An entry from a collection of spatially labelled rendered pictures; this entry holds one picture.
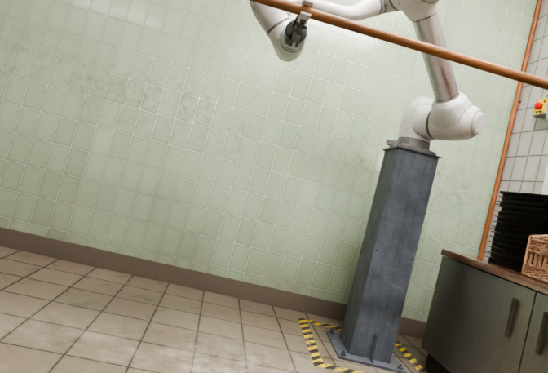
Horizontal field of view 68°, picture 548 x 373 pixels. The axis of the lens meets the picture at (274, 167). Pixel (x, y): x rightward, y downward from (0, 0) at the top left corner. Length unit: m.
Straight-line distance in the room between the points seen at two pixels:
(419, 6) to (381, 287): 1.23
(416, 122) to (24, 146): 2.04
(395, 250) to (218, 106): 1.23
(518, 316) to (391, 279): 0.56
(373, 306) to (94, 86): 1.85
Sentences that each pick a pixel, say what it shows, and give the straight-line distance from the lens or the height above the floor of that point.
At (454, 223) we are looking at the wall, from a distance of 2.77.
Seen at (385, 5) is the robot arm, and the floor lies 1.52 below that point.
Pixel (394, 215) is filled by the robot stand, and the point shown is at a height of 0.68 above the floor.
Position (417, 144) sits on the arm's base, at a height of 1.03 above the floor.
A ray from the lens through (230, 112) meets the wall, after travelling 2.38.
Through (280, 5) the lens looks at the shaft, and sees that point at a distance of 1.27.
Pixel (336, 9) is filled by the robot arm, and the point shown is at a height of 1.41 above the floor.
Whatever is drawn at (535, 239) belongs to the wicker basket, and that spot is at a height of 0.72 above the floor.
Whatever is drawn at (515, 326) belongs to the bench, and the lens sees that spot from 1.76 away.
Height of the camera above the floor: 0.68
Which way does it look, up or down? 2 degrees up
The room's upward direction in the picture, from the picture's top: 14 degrees clockwise
